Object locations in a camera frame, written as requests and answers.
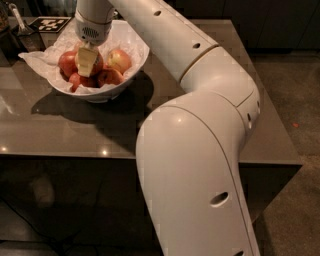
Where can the dark scoop with white handle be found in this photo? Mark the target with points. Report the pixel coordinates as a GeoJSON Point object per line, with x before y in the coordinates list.
{"type": "Point", "coordinates": [29, 38]}

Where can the white crumpled paper liner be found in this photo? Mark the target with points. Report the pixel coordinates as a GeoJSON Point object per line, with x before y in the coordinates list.
{"type": "Point", "coordinates": [50, 53]}

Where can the front right red apple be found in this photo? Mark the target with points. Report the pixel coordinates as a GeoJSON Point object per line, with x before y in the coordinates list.
{"type": "Point", "coordinates": [109, 76]}

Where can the right yellow-red apple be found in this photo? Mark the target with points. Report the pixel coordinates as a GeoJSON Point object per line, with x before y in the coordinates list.
{"type": "Point", "coordinates": [119, 60]}

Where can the red-yellow apple with sticker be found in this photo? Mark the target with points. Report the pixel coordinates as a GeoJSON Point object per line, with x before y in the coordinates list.
{"type": "Point", "coordinates": [97, 63]}

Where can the black white fiducial marker card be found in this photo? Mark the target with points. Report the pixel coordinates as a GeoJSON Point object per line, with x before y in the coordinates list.
{"type": "Point", "coordinates": [47, 24]}

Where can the front left red apple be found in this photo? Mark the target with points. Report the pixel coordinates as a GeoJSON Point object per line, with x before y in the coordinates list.
{"type": "Point", "coordinates": [76, 80]}

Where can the red apple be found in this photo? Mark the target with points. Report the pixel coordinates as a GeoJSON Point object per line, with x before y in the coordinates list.
{"type": "Point", "coordinates": [76, 80]}
{"type": "Point", "coordinates": [109, 76]}
{"type": "Point", "coordinates": [67, 64]}

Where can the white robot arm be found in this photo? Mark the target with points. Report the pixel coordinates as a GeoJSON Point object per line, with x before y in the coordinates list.
{"type": "Point", "coordinates": [187, 149]}

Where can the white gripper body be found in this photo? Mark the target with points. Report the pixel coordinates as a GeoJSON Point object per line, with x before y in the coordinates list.
{"type": "Point", "coordinates": [92, 31]}

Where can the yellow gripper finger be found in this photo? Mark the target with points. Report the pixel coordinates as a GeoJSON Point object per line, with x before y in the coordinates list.
{"type": "Point", "coordinates": [86, 61]}

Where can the white bowl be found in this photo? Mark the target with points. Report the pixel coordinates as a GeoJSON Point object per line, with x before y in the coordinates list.
{"type": "Point", "coordinates": [124, 54]}

